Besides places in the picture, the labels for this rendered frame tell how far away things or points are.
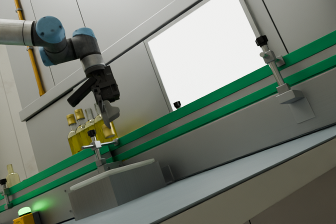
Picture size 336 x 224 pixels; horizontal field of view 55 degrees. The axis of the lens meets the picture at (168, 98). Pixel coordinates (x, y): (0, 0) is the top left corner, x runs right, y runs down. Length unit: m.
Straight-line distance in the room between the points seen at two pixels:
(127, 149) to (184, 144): 0.26
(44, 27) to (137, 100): 0.52
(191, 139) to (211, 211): 0.72
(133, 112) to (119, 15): 0.44
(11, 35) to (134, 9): 0.59
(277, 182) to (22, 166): 4.11
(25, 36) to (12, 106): 3.58
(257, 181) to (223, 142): 0.62
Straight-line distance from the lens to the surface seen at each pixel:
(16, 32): 1.03
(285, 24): 1.13
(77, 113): 1.39
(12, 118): 4.52
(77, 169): 1.23
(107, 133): 1.05
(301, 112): 0.88
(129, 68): 1.37
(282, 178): 0.37
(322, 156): 0.45
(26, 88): 1.98
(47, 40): 1.01
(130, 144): 1.17
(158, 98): 1.28
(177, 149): 1.03
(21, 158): 4.39
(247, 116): 0.92
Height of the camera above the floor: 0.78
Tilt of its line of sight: 13 degrees up
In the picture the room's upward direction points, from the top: 20 degrees counter-clockwise
